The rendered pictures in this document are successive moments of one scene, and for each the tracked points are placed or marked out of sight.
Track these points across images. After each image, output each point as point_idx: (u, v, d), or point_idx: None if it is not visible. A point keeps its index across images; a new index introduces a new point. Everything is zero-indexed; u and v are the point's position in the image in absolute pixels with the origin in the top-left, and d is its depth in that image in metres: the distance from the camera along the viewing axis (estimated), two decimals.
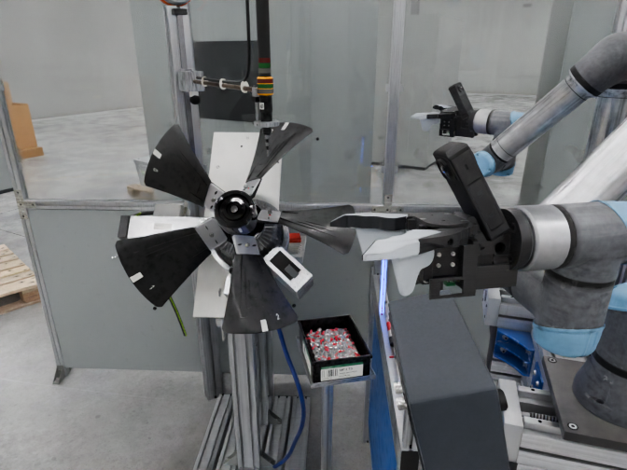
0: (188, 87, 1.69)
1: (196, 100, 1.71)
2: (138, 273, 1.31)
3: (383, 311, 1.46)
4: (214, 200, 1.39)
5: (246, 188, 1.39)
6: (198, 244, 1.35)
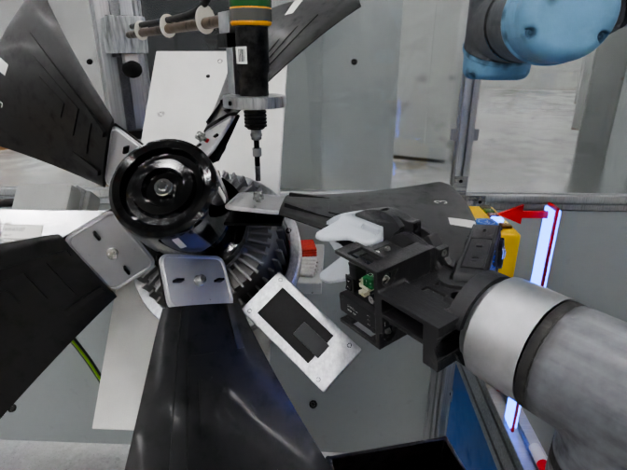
0: (116, 45, 0.93)
1: (132, 68, 0.95)
2: None
3: (517, 422, 0.64)
4: None
5: (202, 140, 0.58)
6: (76, 280, 0.53)
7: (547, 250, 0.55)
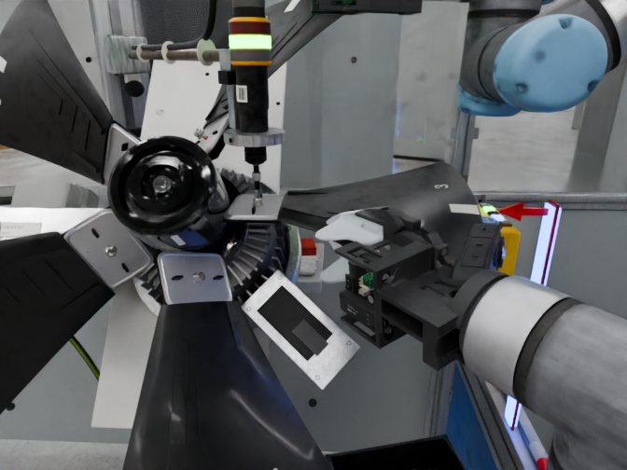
0: (118, 65, 0.94)
1: (134, 88, 0.96)
2: None
3: (517, 421, 0.64)
4: None
5: (201, 137, 0.57)
6: (75, 277, 0.53)
7: (547, 247, 0.55)
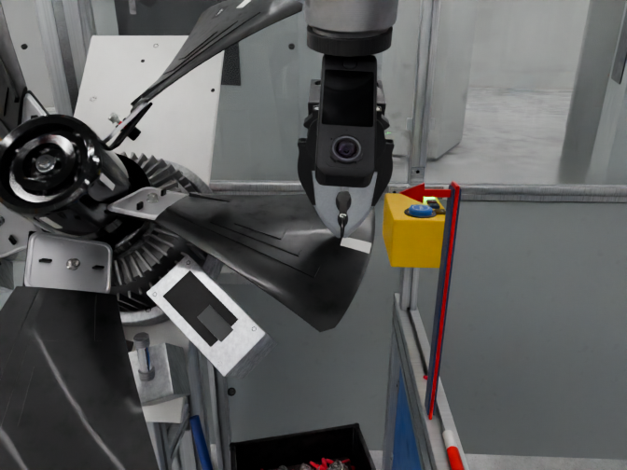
0: None
1: None
2: None
3: (434, 409, 0.63)
4: None
5: (113, 122, 0.56)
6: None
7: (451, 230, 0.53)
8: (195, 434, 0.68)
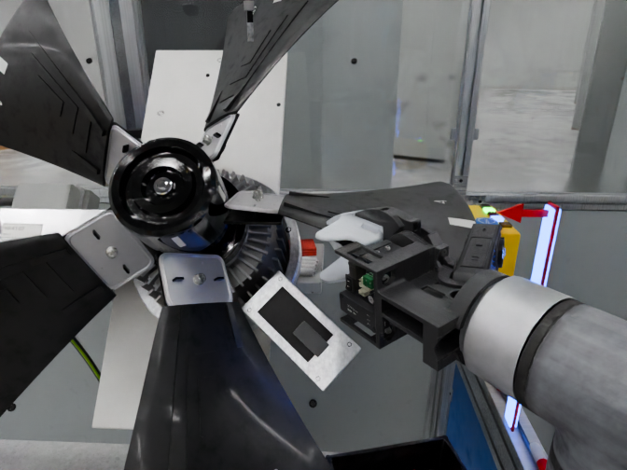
0: None
1: None
2: (4, 62, 0.62)
3: (517, 421, 0.64)
4: (205, 140, 0.58)
5: (253, 198, 0.55)
6: (93, 149, 0.59)
7: (547, 249, 0.55)
8: None
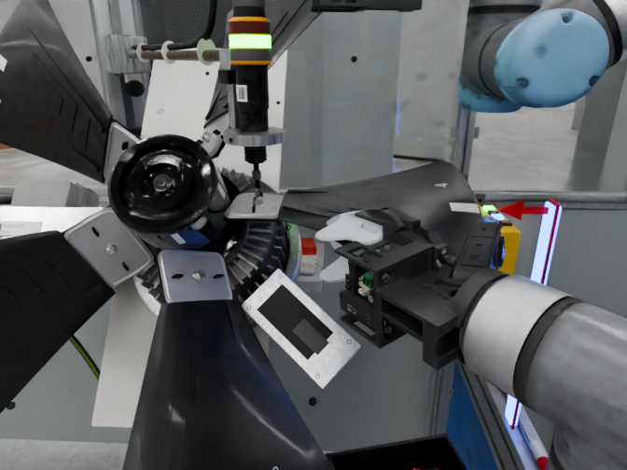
0: (118, 64, 0.94)
1: (135, 88, 0.96)
2: (3, 60, 0.62)
3: (517, 420, 0.64)
4: (205, 137, 0.58)
5: (258, 201, 0.56)
6: (92, 146, 0.59)
7: (547, 246, 0.55)
8: None
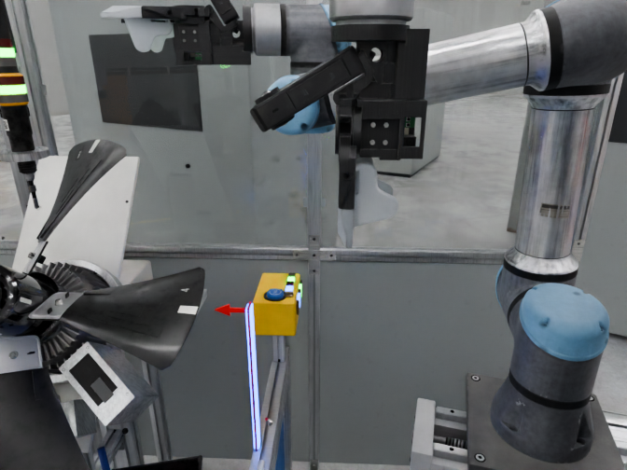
0: None
1: None
2: None
3: (257, 445, 0.92)
4: (29, 256, 0.86)
5: (61, 301, 0.84)
6: None
7: (248, 333, 0.83)
8: (101, 460, 0.98)
